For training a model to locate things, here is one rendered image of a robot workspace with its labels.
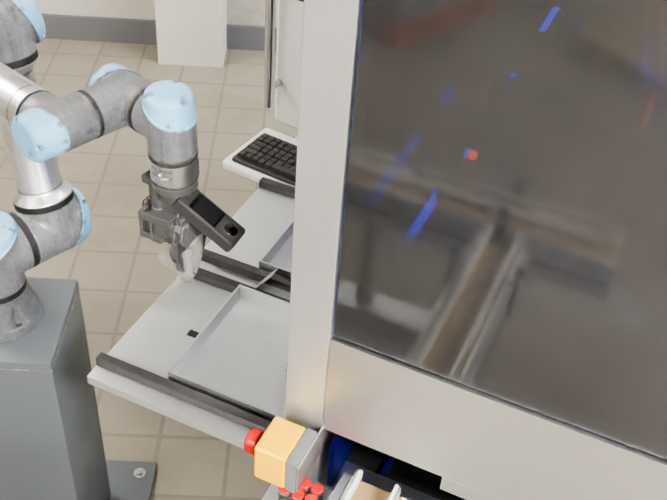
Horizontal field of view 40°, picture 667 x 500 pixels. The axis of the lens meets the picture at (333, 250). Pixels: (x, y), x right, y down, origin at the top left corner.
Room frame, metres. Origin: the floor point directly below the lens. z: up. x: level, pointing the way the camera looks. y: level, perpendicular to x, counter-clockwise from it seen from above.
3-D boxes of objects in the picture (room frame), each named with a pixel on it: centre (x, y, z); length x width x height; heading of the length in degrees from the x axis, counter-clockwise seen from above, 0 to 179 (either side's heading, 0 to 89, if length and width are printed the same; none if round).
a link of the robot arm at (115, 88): (1.20, 0.34, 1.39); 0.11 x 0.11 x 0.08; 50
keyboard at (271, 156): (1.87, 0.07, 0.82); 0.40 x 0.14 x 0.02; 62
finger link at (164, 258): (1.14, 0.26, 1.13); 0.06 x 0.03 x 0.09; 68
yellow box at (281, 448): (0.87, 0.05, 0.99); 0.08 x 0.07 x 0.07; 69
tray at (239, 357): (1.15, 0.07, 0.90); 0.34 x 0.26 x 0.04; 69
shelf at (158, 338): (1.33, 0.07, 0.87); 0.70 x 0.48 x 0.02; 159
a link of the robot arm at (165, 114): (1.15, 0.26, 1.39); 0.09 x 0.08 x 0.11; 50
